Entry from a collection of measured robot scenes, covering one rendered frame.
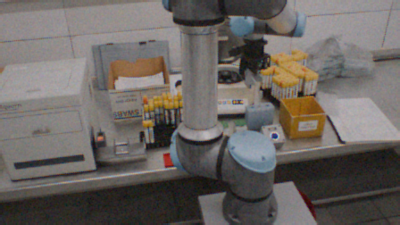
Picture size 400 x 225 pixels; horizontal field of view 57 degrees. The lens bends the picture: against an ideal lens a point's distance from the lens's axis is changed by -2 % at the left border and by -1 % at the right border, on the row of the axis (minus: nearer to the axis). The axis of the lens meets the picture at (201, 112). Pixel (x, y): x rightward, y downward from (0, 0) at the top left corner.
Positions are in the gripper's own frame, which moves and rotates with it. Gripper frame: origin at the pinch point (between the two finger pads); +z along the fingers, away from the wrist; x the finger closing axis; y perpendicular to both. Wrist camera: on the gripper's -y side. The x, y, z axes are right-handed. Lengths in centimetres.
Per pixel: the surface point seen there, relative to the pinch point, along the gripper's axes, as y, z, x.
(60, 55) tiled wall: -75, -3, -43
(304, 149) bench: 27.6, 15.3, 0.2
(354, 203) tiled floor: 19, 108, 75
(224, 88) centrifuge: -10.7, 5.0, -2.6
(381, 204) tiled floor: 30, 108, 87
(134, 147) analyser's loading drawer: -8.9, 8.8, -46.8
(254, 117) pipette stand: 8.1, 8.3, -5.4
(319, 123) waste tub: 25.8, 9.9, 10.1
